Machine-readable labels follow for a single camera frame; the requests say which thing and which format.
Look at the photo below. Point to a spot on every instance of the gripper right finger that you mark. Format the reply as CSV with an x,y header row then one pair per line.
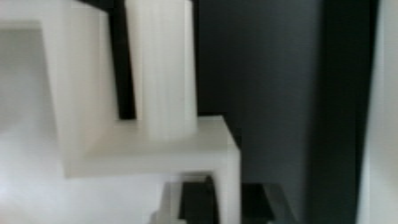
x,y
265,207

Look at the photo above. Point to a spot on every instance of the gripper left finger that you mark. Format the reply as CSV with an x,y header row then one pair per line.
x,y
189,205

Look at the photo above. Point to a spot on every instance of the white chair seat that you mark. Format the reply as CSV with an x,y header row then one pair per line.
x,y
93,168

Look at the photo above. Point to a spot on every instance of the white U-shaped fence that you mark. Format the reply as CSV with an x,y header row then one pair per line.
x,y
379,185

